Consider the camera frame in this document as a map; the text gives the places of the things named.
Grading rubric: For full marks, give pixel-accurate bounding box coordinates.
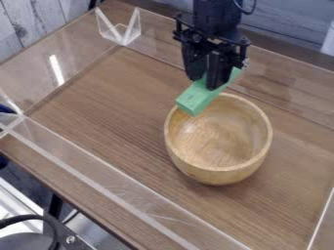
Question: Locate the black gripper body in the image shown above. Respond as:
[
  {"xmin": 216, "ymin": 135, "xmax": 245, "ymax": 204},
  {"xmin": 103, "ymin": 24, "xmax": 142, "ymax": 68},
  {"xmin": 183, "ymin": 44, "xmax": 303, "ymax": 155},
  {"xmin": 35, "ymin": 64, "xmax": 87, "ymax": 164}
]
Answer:
[{"xmin": 174, "ymin": 13, "xmax": 251, "ymax": 69}]

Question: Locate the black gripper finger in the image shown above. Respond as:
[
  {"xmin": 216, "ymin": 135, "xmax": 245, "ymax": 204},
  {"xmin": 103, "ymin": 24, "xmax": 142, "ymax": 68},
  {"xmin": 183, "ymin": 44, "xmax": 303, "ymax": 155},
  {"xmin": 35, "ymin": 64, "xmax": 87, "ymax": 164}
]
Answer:
[
  {"xmin": 206, "ymin": 52, "xmax": 234, "ymax": 91},
  {"xmin": 182, "ymin": 43, "xmax": 207, "ymax": 81}
]

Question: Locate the green rectangular block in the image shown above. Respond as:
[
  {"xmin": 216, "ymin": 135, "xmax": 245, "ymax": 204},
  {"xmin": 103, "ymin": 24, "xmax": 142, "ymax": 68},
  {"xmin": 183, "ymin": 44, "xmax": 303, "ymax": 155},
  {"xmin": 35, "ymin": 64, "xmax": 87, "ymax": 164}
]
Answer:
[{"xmin": 175, "ymin": 67, "xmax": 242, "ymax": 116}]

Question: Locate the brown wooden bowl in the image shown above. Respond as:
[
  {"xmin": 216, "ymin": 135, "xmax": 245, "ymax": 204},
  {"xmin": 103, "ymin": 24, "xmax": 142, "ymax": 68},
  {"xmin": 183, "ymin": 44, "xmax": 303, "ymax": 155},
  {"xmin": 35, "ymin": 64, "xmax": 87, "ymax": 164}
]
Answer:
[{"xmin": 164, "ymin": 93, "xmax": 273, "ymax": 186}]

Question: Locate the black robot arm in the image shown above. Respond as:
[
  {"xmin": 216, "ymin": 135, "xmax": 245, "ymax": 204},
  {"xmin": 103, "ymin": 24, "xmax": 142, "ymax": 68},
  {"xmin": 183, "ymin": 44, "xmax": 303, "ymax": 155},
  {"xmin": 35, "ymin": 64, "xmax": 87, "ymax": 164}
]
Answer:
[{"xmin": 174, "ymin": 0, "xmax": 253, "ymax": 91}]

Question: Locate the black table leg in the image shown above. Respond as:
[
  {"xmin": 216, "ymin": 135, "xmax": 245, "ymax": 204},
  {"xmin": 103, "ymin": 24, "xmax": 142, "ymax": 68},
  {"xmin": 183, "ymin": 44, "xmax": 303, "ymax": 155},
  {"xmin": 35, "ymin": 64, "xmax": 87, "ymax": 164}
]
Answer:
[{"xmin": 48, "ymin": 194, "xmax": 64, "ymax": 219}]

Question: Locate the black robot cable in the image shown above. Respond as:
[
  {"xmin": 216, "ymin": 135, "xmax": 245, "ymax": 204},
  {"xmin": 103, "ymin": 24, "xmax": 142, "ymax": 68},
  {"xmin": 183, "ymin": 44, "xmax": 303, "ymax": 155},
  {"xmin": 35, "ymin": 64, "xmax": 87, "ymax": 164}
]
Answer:
[{"xmin": 232, "ymin": 0, "xmax": 258, "ymax": 16}]

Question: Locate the clear acrylic tray wall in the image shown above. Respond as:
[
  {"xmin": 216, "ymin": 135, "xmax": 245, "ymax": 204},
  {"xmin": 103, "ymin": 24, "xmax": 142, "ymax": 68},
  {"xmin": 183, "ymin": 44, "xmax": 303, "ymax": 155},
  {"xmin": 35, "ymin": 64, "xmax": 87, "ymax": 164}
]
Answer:
[{"xmin": 0, "ymin": 1, "xmax": 334, "ymax": 250}]

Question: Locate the black cable loop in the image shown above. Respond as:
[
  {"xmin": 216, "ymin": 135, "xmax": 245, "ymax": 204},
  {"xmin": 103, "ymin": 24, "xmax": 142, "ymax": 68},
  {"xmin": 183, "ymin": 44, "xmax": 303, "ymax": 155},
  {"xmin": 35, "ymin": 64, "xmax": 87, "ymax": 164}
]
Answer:
[{"xmin": 0, "ymin": 214, "xmax": 67, "ymax": 250}]

